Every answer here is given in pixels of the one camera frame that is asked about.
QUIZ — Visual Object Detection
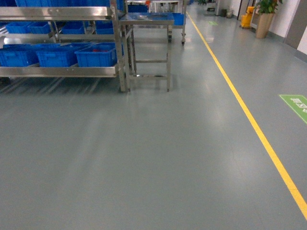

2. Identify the steel shelf rack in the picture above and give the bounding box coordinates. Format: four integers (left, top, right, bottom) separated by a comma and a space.
0, 0, 126, 91

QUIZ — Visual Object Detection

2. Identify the blue bin with red wrap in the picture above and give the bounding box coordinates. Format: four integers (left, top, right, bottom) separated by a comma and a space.
74, 43, 118, 67

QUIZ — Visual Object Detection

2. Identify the blue empty bin middle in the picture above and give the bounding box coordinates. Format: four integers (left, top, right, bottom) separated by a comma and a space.
36, 43, 91, 67

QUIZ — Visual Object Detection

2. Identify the blue bin far left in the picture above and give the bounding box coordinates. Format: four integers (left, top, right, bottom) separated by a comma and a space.
0, 44, 54, 67

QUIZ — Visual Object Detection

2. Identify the red bubble wrap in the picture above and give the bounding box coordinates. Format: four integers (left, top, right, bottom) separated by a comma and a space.
93, 49, 109, 53

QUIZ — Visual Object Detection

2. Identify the small steel table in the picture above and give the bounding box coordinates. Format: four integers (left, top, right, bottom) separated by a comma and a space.
119, 13, 172, 92

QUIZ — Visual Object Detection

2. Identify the yellow mop bucket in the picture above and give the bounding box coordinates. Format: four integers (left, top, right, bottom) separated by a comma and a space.
240, 6, 254, 29

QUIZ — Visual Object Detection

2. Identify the plant in gold pot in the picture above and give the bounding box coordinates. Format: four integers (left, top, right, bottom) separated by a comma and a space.
255, 0, 283, 39

